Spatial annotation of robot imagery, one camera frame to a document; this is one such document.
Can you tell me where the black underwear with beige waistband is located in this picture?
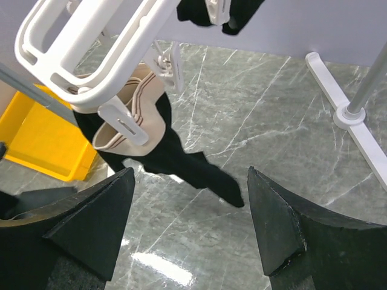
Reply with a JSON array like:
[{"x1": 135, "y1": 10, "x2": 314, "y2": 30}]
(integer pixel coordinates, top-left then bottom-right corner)
[{"x1": 71, "y1": 63, "x2": 244, "y2": 208}]

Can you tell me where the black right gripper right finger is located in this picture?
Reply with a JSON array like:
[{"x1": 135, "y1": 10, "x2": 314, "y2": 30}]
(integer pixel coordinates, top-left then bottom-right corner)
[{"x1": 247, "y1": 167, "x2": 386, "y2": 289}]

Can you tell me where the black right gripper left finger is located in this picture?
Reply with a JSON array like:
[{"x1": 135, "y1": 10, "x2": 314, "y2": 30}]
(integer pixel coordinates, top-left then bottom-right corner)
[{"x1": 1, "y1": 168, "x2": 135, "y2": 289}]

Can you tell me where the yellow plastic tray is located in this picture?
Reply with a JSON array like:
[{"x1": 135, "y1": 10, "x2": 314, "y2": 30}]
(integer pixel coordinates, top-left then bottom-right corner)
[{"x1": 1, "y1": 91, "x2": 97, "y2": 182}]

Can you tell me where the white and silver drying rack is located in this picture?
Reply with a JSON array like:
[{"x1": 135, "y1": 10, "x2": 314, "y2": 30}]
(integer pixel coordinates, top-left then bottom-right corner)
[{"x1": 1, "y1": 42, "x2": 386, "y2": 187}]

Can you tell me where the white clip hanger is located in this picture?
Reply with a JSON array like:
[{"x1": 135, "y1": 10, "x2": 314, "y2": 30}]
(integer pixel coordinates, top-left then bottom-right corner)
[{"x1": 14, "y1": 0, "x2": 233, "y2": 146}]

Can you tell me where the black garment on hanger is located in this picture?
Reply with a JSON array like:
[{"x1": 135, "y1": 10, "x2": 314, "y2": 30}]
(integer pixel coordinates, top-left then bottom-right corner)
[{"x1": 177, "y1": 0, "x2": 264, "y2": 36}]

